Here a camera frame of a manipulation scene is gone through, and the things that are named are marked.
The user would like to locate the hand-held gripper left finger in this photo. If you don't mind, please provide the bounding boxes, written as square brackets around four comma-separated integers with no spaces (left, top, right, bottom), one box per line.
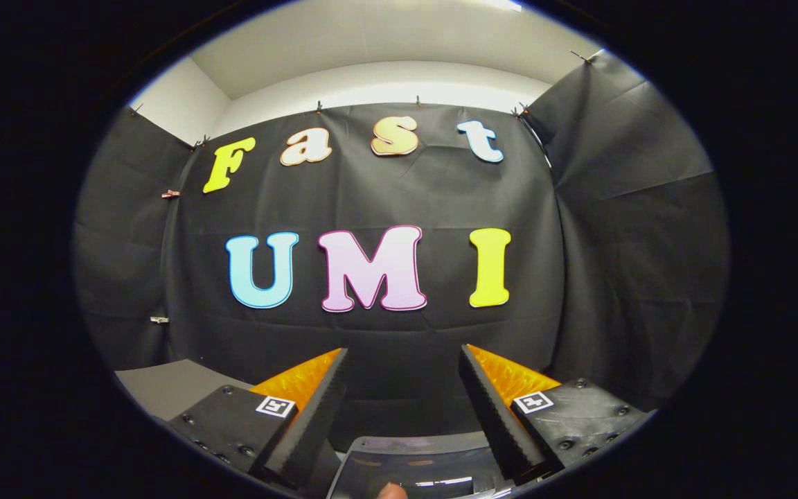
[167,347,350,490]

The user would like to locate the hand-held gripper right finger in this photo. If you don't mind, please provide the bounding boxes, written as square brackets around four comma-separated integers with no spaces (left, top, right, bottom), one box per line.
[459,343,653,485]

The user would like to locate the black backdrop cloth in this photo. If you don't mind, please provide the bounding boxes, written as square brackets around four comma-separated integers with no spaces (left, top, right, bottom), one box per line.
[73,49,729,451]

